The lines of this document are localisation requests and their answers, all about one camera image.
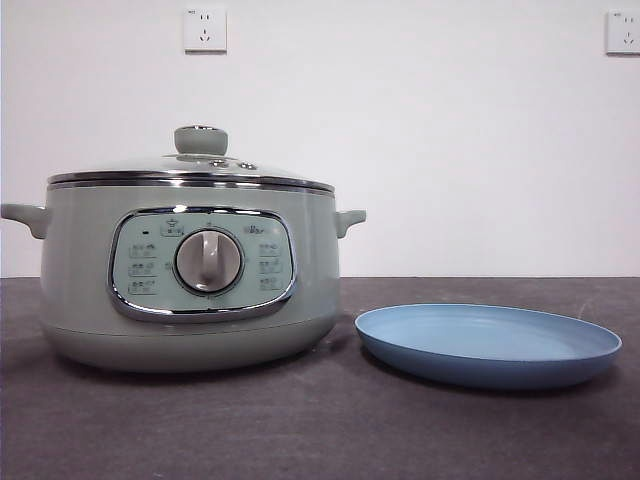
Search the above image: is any glass lid with green knob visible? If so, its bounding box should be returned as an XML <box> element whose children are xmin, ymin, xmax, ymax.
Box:
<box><xmin>47</xmin><ymin>124</ymin><xmax>336</xmax><ymax>194</ymax></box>

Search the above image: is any white wall socket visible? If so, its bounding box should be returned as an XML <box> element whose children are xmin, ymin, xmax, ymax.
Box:
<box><xmin>183</xmin><ymin>5</ymin><xmax>229</xmax><ymax>56</ymax></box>
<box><xmin>605</xmin><ymin>9</ymin><xmax>640</xmax><ymax>57</ymax></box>

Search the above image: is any blue round plate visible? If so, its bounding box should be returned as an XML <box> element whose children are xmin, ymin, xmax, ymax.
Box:
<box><xmin>354</xmin><ymin>302</ymin><xmax>624</xmax><ymax>392</ymax></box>

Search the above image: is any pale green electric steamer pot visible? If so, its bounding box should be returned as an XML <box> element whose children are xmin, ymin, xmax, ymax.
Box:
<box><xmin>0</xmin><ymin>179</ymin><xmax>368</xmax><ymax>375</ymax></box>

